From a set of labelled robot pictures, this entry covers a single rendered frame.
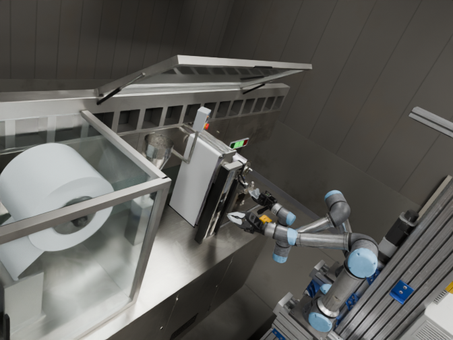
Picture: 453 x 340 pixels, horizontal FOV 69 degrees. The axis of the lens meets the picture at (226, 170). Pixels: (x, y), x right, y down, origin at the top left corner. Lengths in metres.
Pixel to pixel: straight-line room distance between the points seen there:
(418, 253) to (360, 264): 0.38
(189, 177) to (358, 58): 2.62
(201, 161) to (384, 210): 2.71
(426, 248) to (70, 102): 1.72
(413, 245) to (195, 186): 1.19
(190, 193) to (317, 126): 2.52
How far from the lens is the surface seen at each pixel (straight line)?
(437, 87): 3.88
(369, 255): 1.60
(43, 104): 1.47
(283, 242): 1.69
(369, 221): 4.26
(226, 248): 2.07
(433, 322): 1.98
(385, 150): 4.02
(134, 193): 1.11
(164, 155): 1.55
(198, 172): 1.96
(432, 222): 1.82
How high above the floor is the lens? 2.26
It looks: 29 degrees down
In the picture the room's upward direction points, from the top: 21 degrees clockwise
